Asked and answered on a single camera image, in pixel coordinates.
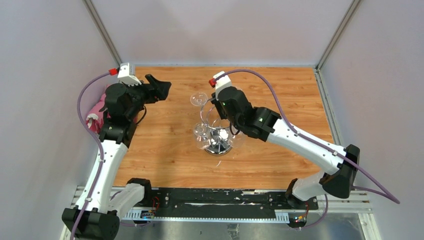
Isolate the pink camouflage cloth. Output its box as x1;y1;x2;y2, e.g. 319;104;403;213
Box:
85;93;106;135

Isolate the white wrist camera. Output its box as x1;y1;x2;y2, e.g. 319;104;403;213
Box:
117;62;143;87
208;71;232;100

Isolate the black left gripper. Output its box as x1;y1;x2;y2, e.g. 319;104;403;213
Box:
122;74;171;120

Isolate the aluminium frame rail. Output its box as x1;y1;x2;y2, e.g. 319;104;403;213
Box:
79;187;372;228

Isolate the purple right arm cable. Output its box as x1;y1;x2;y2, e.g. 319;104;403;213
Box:
213;68;401;205

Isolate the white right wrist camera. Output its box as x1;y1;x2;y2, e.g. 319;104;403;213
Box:
208;71;232;100

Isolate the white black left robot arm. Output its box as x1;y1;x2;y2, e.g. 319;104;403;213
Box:
61;74;172;240

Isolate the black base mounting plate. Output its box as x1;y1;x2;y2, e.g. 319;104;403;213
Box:
134;187;319;220

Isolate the chrome spiral wine glass rack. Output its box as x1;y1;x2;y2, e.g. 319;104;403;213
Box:
200;97;233;157

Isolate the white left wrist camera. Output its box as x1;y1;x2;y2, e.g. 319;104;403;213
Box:
117;62;143;87

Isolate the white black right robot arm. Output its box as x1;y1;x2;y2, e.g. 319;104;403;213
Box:
211;86;360;209

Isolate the patterned clear wine glass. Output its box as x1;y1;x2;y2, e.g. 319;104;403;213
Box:
228;131;246;149

